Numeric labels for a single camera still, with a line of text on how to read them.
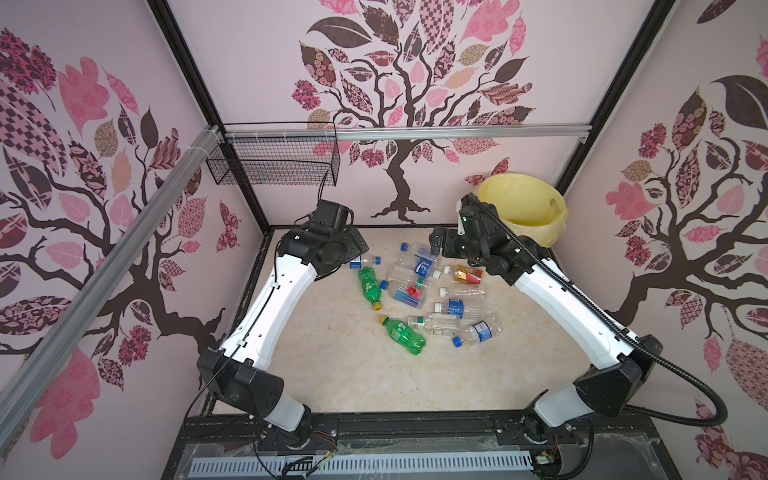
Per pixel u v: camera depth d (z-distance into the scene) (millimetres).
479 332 855
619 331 417
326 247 645
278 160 1217
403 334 854
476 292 1006
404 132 926
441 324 923
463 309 908
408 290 950
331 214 552
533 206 990
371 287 952
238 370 393
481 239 525
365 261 1061
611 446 720
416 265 1014
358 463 699
